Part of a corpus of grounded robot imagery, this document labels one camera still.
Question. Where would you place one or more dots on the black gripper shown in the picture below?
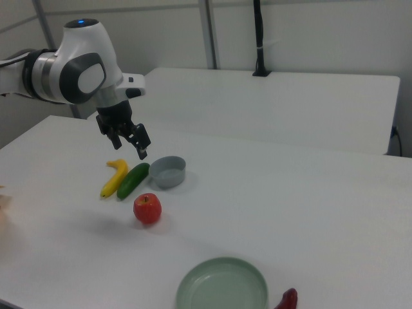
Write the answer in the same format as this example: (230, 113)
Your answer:
(114, 117)

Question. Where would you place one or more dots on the red apple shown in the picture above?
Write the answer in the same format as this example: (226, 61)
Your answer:
(147, 209)

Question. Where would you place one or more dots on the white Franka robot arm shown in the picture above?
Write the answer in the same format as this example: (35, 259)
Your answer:
(80, 42)

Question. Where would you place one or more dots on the green cucumber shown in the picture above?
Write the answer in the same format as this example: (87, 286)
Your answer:
(132, 181)

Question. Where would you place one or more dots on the yellow banana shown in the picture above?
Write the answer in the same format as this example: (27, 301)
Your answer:
(115, 180)

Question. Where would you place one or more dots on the grey round bowl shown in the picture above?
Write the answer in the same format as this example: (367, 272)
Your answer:
(167, 175)

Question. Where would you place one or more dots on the white side table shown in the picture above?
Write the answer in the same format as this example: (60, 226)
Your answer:
(273, 106)

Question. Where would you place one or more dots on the black pole with white band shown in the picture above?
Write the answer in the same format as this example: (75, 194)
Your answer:
(260, 38)

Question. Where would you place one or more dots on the pale green plate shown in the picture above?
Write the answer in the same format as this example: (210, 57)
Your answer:
(222, 286)

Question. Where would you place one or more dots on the red chili pepper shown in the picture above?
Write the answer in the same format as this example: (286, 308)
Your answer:
(288, 299)

